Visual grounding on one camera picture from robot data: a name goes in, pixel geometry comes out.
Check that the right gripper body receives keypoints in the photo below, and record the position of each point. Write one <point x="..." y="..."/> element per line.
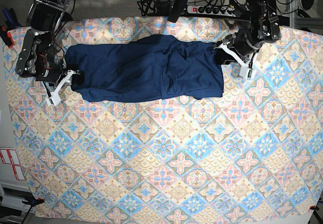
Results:
<point x="50" y="72"/>

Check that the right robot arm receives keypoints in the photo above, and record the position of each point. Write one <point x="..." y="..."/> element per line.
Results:
<point x="38" y="58"/>

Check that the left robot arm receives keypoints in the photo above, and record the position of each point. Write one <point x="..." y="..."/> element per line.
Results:
<point x="264" y="21"/>

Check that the white power strip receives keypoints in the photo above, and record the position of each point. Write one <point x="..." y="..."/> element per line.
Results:
<point x="211" y="10"/>

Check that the red white labels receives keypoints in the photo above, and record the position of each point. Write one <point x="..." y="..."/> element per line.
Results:
<point x="9" y="156"/>

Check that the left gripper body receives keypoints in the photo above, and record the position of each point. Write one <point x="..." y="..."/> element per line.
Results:
<point x="243" y="44"/>

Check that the red black clamp top-left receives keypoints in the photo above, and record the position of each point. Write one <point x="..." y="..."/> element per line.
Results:
<point x="6" y="37"/>

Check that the blue clamp bottom-left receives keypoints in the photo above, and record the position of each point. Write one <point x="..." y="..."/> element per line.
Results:
<point x="32" y="201"/>

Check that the patterned tile tablecloth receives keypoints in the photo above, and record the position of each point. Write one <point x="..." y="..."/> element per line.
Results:
<point x="255" y="154"/>

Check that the blue long-sleeve T-shirt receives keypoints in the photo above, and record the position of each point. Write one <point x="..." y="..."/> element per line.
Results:
<point x="151" y="68"/>

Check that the red clamp bottom-right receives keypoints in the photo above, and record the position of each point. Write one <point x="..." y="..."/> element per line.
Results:
<point x="316" y="208"/>

